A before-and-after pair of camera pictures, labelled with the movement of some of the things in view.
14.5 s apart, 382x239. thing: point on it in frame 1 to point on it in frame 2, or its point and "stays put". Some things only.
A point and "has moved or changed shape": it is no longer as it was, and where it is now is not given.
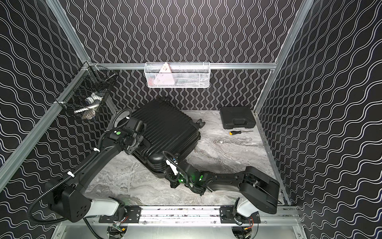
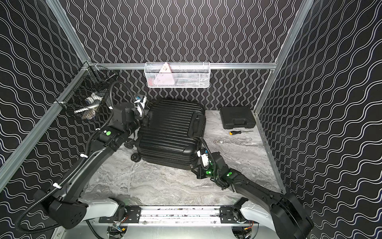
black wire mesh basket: (84, 95) stays put
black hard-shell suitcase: (168, 127) has moved or changed shape
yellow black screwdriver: (238, 132) stays put
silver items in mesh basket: (93, 102) stays put
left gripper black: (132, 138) to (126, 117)
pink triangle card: (164, 77) stays put
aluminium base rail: (195, 215) stays put
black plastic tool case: (237, 117) stays put
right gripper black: (169, 176) to (199, 173)
